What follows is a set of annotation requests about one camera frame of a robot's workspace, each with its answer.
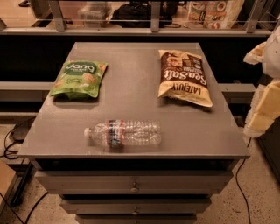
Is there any middle drawer with knob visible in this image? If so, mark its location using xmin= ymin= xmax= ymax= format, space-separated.
xmin=60 ymin=199 xmax=211 ymax=215

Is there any drawer with knob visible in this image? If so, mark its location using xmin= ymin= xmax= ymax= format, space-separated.
xmin=35 ymin=171 xmax=233 ymax=195
xmin=60 ymin=199 xmax=211 ymax=215

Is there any printed food bag background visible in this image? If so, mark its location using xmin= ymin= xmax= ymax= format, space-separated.
xmin=185 ymin=0 xmax=245 ymax=29

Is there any black cables left floor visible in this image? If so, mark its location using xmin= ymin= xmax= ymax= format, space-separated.
xmin=0 ymin=116 xmax=49 ymax=224

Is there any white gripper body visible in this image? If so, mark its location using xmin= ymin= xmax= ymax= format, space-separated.
xmin=243 ymin=42 xmax=266 ymax=65

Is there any top drawer with knob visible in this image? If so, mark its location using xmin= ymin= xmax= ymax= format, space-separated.
xmin=35 ymin=171 xmax=233 ymax=195

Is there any metal guard rail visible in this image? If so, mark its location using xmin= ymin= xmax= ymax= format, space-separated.
xmin=0 ymin=0 xmax=280 ymax=37

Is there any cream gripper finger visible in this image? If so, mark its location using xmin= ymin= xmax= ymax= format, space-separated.
xmin=256 ymin=81 xmax=280 ymax=117
xmin=248 ymin=113 xmax=274 ymax=132

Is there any clear plastic water bottle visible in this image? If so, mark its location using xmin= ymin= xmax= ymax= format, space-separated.
xmin=84 ymin=119 xmax=161 ymax=147

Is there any black cable right floor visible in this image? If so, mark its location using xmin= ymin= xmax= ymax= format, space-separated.
xmin=234 ymin=136 xmax=253 ymax=224

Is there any green rice chip bag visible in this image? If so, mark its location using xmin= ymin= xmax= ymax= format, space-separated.
xmin=50 ymin=60 xmax=108 ymax=100

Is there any brown sea salt chip bag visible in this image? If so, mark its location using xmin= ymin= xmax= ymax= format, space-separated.
xmin=158 ymin=50 xmax=213 ymax=108

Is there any clear plastic container background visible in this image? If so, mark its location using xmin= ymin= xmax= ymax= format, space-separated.
xmin=78 ymin=1 xmax=112 ymax=28

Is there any grey drawer cabinet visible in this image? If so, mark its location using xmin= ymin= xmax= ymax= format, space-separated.
xmin=20 ymin=42 xmax=249 ymax=224

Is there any black bag behind rail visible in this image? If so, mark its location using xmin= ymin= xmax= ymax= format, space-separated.
xmin=110 ymin=1 xmax=178 ymax=28

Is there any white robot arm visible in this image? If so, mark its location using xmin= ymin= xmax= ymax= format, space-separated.
xmin=243 ymin=26 xmax=280 ymax=137

